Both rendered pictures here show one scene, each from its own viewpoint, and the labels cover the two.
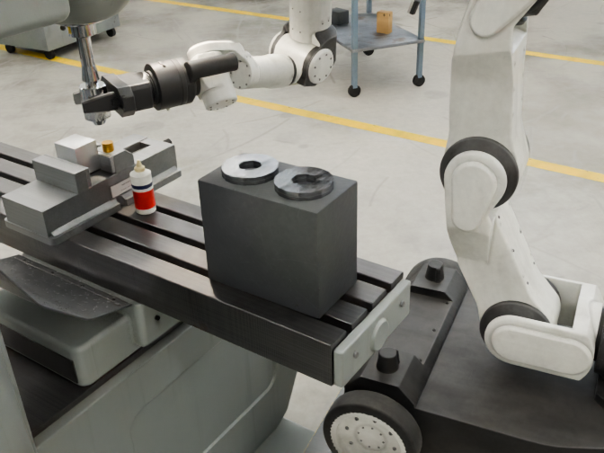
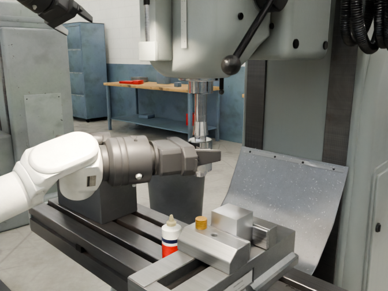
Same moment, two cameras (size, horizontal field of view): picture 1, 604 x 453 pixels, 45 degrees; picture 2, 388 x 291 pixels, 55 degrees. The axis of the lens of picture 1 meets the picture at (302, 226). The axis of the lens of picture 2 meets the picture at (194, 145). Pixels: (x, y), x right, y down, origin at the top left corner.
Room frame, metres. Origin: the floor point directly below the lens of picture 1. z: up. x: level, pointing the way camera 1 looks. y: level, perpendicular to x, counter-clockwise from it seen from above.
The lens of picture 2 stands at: (1.95, 0.44, 1.35)
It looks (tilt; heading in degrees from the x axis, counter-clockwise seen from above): 14 degrees down; 188
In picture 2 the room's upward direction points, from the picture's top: straight up
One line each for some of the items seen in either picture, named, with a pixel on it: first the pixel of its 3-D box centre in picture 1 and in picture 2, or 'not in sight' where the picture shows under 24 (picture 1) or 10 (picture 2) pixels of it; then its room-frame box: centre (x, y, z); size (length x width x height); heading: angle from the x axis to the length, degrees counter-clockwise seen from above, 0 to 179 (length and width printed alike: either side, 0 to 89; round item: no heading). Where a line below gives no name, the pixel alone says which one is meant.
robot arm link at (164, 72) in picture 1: (143, 90); (155, 159); (1.30, 0.28, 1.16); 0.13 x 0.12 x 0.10; 30
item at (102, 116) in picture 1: (95, 103); (200, 156); (1.25, 0.36, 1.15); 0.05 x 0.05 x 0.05
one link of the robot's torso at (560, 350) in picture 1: (544, 322); not in sight; (1.18, -0.49, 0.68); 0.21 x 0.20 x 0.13; 64
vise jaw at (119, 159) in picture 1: (101, 154); (212, 245); (1.34, 0.40, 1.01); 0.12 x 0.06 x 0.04; 55
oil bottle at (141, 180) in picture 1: (142, 185); (171, 239); (1.26, 0.31, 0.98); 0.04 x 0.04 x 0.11
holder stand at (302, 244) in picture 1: (279, 228); (94, 174); (1.00, 0.04, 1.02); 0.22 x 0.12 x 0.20; 56
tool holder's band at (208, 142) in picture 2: (92, 87); (200, 141); (1.25, 0.36, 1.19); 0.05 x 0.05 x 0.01
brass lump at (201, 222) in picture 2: (108, 146); (201, 223); (1.31, 0.37, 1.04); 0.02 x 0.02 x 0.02
